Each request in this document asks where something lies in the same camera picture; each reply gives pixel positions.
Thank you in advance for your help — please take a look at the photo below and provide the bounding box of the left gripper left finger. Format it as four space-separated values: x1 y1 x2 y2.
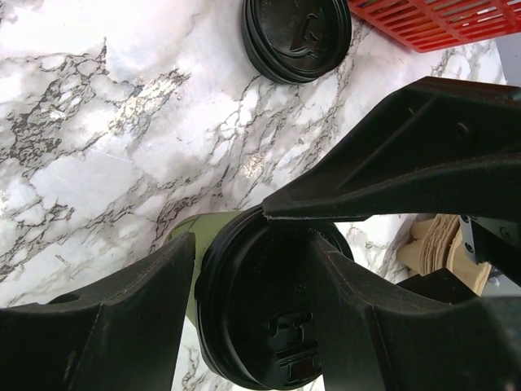
1 233 195 390

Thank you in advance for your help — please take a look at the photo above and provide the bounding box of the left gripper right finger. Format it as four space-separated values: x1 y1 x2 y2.
311 237 520 390

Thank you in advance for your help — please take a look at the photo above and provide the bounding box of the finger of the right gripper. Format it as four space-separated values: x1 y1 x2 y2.
394 268 479 304
262 77 520 222

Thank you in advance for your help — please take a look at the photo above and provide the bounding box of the cardboard cup carrier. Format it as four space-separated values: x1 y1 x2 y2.
396 214 492 296

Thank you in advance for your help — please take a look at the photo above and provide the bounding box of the black coffee lid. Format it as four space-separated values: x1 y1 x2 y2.
193 207 351 390

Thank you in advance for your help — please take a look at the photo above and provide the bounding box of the red plastic basket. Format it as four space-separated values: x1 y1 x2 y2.
348 0 520 53

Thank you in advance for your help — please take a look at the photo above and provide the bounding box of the stack of black lids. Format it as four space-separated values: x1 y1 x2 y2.
241 0 352 85

